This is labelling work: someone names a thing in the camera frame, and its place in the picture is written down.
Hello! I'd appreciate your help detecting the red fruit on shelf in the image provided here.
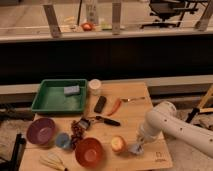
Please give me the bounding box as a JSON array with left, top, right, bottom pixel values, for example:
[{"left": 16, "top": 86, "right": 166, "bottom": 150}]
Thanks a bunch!
[{"left": 81, "top": 22, "right": 94, "bottom": 31}]

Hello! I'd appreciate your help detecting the green plastic tray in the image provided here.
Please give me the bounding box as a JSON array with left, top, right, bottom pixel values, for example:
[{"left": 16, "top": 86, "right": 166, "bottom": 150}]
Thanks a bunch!
[{"left": 31, "top": 79, "right": 87, "bottom": 114}]

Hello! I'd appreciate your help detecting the black office chair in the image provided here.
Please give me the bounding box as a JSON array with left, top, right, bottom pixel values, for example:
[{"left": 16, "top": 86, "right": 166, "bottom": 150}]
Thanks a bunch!
[{"left": 141, "top": 0, "right": 198, "bottom": 28}]

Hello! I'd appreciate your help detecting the black chair at left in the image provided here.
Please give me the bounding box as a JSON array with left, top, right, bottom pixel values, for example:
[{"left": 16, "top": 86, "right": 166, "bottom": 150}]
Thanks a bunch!
[{"left": 0, "top": 133, "right": 26, "bottom": 171}]

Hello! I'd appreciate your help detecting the metal fork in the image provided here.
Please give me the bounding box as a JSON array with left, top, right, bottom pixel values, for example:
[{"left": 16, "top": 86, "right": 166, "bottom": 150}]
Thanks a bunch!
[{"left": 120, "top": 97, "right": 145, "bottom": 103}]

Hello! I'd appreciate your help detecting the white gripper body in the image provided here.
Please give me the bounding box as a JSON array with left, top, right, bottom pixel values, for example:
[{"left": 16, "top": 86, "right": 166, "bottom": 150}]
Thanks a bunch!
[{"left": 137, "top": 125, "right": 152, "bottom": 145}]

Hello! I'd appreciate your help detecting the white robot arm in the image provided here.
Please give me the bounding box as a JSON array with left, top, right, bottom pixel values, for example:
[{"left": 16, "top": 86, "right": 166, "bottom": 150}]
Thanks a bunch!
[{"left": 137, "top": 101, "right": 213, "bottom": 158}]

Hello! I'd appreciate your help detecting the bunch of dark grapes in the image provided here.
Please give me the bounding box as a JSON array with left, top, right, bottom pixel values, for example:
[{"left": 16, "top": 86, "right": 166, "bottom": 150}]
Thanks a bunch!
[{"left": 71, "top": 121, "right": 84, "bottom": 149}]

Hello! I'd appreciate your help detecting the black rectangular remote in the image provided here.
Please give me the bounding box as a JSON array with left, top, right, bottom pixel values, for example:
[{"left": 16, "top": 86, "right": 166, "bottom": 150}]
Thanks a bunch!
[{"left": 94, "top": 96, "right": 107, "bottom": 113}]

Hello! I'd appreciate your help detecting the blue sponge block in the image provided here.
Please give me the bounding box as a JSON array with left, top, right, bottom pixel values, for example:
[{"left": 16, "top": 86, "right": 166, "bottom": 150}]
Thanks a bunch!
[{"left": 64, "top": 85, "right": 80, "bottom": 95}]

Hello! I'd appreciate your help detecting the pale corn husk brush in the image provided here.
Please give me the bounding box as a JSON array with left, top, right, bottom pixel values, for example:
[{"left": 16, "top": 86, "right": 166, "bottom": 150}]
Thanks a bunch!
[{"left": 39, "top": 153, "right": 67, "bottom": 171}]

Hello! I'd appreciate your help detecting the purple bowl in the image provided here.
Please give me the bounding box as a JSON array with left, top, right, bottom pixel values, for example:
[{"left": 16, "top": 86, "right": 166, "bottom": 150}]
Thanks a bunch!
[{"left": 26, "top": 117, "right": 56, "bottom": 145}]

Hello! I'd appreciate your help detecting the red chili pepper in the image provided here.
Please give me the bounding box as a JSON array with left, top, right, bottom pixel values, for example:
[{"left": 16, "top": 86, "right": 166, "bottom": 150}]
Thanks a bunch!
[{"left": 107, "top": 99, "right": 121, "bottom": 116}]

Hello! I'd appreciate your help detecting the red yellow apple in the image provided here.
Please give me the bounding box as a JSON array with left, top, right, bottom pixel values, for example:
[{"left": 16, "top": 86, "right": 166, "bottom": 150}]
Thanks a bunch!
[{"left": 110, "top": 136, "right": 126, "bottom": 153}]

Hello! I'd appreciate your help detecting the black handled peeler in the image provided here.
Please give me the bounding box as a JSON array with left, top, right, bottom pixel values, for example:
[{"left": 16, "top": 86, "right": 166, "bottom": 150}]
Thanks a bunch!
[{"left": 78, "top": 116, "right": 120, "bottom": 130}]

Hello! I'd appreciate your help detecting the red orange bowl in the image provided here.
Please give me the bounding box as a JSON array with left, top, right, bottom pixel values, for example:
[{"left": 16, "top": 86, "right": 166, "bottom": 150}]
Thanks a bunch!
[{"left": 75, "top": 137, "right": 103, "bottom": 168}]

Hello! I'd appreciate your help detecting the light blue towel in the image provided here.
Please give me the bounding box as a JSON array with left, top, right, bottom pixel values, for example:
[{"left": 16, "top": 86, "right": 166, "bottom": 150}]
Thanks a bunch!
[{"left": 129, "top": 143, "right": 144, "bottom": 155}]

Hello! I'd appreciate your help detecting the small blue cup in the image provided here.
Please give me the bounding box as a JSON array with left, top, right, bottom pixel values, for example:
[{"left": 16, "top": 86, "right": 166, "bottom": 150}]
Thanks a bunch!
[{"left": 55, "top": 133, "right": 70, "bottom": 150}]

